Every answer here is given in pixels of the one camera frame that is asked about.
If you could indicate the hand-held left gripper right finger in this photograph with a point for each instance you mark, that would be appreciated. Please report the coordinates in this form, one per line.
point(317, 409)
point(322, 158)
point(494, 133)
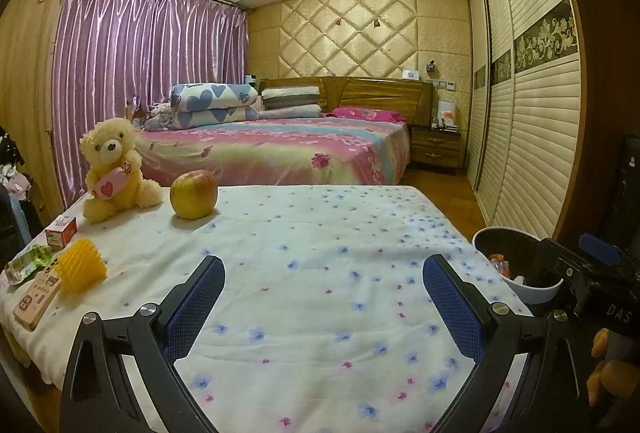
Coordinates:
point(452, 308)

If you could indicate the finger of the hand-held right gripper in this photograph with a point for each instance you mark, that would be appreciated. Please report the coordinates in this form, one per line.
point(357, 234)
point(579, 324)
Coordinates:
point(565, 260)
point(602, 249)

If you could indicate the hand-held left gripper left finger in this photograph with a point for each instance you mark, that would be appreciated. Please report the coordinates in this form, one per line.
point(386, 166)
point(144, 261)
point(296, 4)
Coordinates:
point(195, 308)

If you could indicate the white trash bin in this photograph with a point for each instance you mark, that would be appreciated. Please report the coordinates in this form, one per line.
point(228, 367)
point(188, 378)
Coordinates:
point(537, 295)

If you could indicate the person's right hand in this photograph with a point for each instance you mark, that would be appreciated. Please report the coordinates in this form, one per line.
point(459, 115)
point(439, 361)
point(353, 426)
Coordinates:
point(615, 378)

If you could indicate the yellow red apple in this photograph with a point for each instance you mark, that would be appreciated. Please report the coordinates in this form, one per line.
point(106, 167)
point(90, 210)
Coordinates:
point(194, 194)

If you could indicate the white floral blanket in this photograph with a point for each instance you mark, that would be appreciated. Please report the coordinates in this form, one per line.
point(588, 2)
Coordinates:
point(310, 263)

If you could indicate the small red white box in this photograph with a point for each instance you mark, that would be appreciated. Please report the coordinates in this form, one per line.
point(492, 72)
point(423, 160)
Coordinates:
point(61, 231)

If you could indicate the cream teddy bear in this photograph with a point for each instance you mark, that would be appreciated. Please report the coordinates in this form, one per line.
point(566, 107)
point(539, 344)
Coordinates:
point(117, 173)

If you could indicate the wooden nightstand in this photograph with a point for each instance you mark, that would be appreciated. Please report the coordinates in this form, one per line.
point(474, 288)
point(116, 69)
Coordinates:
point(435, 150)

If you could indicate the pink bear print box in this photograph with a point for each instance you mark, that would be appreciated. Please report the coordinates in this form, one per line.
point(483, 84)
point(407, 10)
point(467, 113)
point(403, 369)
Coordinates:
point(35, 300)

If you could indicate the green clear wrapper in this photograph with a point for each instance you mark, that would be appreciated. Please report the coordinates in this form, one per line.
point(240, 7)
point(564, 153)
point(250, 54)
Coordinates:
point(30, 265)

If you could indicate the cream sliding door wardrobe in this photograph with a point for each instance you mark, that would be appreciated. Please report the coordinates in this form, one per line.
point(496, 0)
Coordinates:
point(530, 88)

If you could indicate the bed with pink floral sheet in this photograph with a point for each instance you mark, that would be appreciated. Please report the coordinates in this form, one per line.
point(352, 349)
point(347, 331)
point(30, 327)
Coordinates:
point(280, 148)

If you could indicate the white orange box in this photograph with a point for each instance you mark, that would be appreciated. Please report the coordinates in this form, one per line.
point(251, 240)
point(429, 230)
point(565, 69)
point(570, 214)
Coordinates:
point(446, 113)

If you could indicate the heap of soft toys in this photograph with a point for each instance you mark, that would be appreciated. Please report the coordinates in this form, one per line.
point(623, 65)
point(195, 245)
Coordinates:
point(159, 118)

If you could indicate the blue heart print pillow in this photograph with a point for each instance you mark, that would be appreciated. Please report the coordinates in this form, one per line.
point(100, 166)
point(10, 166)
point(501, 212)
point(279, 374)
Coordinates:
point(215, 95)
point(215, 115)

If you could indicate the pink pillow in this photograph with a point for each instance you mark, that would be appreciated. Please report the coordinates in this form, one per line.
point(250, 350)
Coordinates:
point(367, 114)

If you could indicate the pile of clothes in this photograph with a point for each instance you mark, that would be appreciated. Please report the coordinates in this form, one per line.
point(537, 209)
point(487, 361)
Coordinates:
point(15, 193)

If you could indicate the wooden headboard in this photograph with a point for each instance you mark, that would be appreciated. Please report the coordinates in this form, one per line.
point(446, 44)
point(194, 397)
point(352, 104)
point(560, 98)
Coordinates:
point(380, 93)

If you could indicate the folded grey striped quilt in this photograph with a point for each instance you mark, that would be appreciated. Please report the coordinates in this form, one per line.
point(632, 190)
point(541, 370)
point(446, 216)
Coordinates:
point(290, 100)

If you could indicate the small dark figurine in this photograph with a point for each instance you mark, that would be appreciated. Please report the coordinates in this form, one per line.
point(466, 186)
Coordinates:
point(431, 66)

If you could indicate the small white device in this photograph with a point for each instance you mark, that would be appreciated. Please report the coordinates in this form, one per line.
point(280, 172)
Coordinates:
point(411, 74)

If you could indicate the purple satin curtain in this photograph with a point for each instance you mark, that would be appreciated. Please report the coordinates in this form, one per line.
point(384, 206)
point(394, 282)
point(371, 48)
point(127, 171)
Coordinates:
point(150, 53)

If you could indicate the light wooden wardrobe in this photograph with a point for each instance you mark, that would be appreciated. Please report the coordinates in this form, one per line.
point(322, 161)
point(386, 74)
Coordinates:
point(30, 63)

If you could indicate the wall switch panel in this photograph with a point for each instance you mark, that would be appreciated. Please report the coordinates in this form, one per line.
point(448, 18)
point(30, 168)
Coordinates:
point(444, 85)

